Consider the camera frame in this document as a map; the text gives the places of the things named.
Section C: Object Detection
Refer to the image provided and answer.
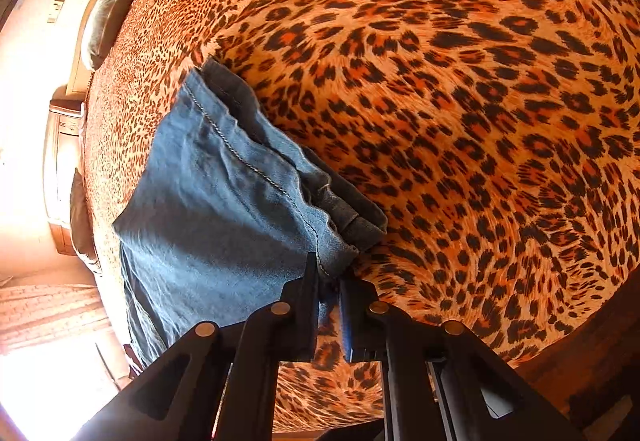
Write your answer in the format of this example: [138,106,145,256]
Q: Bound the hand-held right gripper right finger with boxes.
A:
[339,273,586,441]

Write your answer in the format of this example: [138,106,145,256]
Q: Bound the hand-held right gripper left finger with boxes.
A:
[75,252,321,441]

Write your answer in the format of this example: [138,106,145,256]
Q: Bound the blue denim pants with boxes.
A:
[112,57,389,367]

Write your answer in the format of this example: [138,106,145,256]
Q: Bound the leopard print blanket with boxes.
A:
[82,0,640,434]

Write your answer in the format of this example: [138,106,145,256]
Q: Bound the grey pillow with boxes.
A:
[81,0,144,71]
[69,168,103,277]

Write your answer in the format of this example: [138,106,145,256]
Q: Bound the patterned pink curtain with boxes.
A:
[0,283,118,353]

